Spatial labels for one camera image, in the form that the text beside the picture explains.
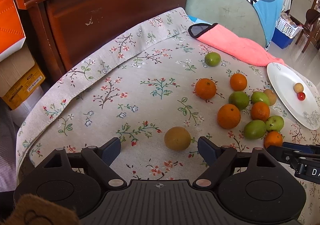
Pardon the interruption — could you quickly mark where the blue plastic bin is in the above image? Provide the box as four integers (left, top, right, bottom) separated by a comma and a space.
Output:
271, 28, 294, 49

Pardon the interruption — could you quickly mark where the orange tangerine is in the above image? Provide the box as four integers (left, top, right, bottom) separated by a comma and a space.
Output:
251, 102, 270, 122
195, 78, 216, 100
229, 73, 247, 91
217, 104, 241, 129
264, 131, 283, 149

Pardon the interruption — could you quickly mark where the pink towel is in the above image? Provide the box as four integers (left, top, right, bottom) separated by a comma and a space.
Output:
188, 23, 285, 66

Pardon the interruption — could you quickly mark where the wooden chair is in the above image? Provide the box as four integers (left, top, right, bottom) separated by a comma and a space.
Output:
296, 9, 320, 53

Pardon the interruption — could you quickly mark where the cardboard box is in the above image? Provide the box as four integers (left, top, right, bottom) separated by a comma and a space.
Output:
1, 44, 46, 110

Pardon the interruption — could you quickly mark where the brown kiwi fruit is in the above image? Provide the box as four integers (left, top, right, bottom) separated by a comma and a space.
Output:
263, 89, 277, 106

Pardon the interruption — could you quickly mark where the red cherry tomato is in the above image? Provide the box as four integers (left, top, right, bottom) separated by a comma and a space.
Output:
297, 92, 306, 101

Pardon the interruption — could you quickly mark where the wooden headboard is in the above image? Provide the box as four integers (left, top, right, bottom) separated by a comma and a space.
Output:
14, 0, 186, 83

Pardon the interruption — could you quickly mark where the white floral plate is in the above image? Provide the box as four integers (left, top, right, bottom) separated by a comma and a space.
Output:
267, 63, 319, 130

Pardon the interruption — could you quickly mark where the brown longan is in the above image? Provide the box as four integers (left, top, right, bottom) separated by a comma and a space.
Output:
164, 127, 191, 151
293, 83, 304, 94

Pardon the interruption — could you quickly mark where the green sofa armrest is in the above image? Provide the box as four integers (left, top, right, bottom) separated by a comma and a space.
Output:
185, 0, 266, 47

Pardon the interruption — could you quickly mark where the floral tablecloth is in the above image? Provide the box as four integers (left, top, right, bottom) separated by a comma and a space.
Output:
15, 6, 320, 225

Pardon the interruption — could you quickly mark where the orange box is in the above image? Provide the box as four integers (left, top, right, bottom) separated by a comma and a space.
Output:
0, 0, 25, 61

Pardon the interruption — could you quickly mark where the white plastic basket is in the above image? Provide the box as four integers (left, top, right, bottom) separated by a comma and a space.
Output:
276, 17, 303, 39

